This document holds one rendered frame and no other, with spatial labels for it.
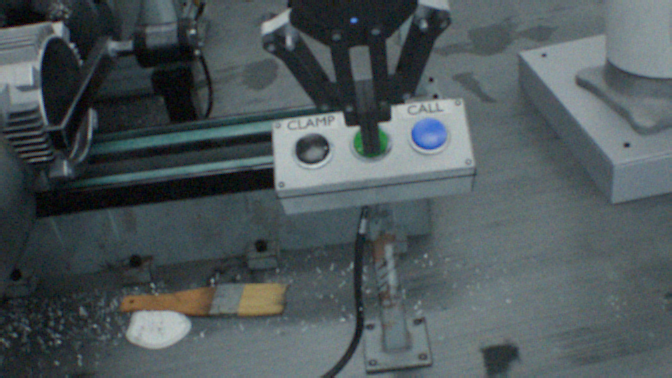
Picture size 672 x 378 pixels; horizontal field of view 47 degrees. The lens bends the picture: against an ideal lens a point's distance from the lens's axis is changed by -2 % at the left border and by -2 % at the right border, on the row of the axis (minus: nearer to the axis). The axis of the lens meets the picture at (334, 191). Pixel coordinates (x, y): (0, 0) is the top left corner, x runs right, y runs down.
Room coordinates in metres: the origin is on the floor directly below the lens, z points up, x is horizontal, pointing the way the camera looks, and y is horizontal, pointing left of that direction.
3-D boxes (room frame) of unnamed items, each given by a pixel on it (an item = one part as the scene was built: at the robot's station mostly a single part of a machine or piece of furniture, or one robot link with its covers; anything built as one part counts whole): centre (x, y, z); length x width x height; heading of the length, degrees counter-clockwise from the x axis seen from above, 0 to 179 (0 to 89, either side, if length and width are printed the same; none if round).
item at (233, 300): (0.72, 0.18, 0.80); 0.21 x 0.05 x 0.01; 80
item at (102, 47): (0.91, 0.28, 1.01); 0.26 x 0.04 x 0.03; 176
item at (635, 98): (0.95, -0.47, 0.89); 0.22 x 0.18 x 0.06; 10
